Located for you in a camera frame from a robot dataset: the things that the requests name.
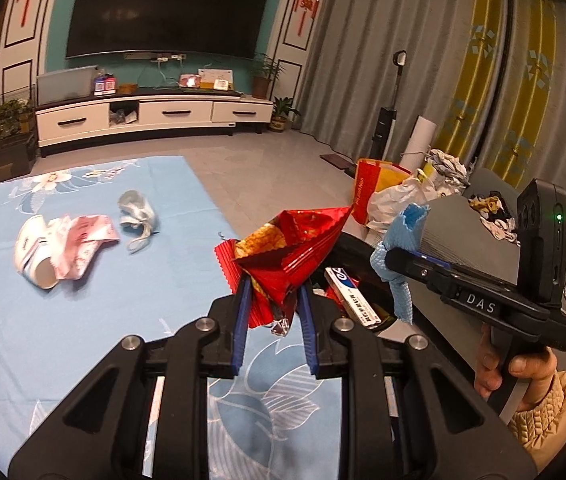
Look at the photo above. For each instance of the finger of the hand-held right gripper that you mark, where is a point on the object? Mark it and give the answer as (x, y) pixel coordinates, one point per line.
(413, 265)

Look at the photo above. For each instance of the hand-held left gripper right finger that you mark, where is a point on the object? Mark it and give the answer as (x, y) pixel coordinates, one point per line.
(308, 325)

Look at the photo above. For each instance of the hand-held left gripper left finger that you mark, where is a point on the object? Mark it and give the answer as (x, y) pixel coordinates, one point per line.
(240, 320)

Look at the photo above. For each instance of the blue wipe cloth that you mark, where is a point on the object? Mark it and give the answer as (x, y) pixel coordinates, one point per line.
(405, 230)

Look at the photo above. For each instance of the black trash bin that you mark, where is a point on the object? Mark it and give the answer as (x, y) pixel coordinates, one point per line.
(363, 257)

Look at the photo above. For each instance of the white blue toothpaste box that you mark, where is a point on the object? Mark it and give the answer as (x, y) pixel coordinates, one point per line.
(353, 297)

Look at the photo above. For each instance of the red snack bag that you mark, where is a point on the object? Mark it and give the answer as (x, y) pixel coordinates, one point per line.
(293, 250)

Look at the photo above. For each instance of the person's right forearm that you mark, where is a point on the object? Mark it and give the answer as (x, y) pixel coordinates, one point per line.
(548, 420)

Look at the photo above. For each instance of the person's right hand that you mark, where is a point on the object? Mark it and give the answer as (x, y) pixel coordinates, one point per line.
(533, 367)

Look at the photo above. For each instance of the white plastic bag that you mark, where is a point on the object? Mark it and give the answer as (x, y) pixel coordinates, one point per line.
(398, 200)

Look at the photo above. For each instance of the red yellow shopping bag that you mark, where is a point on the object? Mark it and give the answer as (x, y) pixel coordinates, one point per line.
(370, 185)

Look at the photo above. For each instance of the yellow black cloth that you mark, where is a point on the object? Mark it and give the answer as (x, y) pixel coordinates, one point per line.
(493, 210)

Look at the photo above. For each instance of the crumpled patterned cloth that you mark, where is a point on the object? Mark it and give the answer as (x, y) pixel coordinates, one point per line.
(445, 167)

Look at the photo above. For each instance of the blue floral tablecloth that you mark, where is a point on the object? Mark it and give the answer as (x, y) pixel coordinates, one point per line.
(138, 300)

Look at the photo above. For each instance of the white paper roll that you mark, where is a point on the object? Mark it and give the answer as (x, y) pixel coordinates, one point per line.
(419, 140)

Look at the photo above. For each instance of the dark floor board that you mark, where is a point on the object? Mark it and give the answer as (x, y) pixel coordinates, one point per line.
(338, 161)

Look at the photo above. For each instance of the upright vacuum cleaner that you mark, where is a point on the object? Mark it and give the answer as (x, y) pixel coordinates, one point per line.
(384, 125)

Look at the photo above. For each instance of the crumpled grey-white plastic wrapper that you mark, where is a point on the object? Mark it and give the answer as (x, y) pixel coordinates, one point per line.
(135, 210)

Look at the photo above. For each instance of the yellow patterned curtain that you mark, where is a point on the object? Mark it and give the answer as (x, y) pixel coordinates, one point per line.
(483, 85)

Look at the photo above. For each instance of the small potted plant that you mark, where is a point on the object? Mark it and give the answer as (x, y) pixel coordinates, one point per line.
(279, 122)

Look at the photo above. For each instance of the white TV cabinet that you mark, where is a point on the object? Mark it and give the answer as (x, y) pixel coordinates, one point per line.
(173, 112)

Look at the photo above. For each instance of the white blue-striped paper cup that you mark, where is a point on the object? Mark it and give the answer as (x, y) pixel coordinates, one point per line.
(33, 252)

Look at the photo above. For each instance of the tall potted plant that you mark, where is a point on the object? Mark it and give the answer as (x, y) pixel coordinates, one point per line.
(263, 85)

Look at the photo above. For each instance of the grey curtain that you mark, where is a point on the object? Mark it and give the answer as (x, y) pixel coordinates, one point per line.
(363, 35)

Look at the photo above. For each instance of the cardboard package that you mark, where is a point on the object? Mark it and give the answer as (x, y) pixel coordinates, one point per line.
(215, 80)

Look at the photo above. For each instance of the pink box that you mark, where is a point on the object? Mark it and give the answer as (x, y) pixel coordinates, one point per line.
(189, 81)

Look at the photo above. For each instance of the small printed stands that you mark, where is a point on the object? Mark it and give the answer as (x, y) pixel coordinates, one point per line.
(104, 85)

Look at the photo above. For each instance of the grey panel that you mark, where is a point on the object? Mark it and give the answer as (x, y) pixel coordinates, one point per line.
(65, 85)

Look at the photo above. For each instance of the leafy plant on black stand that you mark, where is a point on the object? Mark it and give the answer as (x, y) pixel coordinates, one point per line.
(10, 120)

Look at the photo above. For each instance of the black television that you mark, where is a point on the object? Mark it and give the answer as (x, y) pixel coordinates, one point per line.
(163, 10)

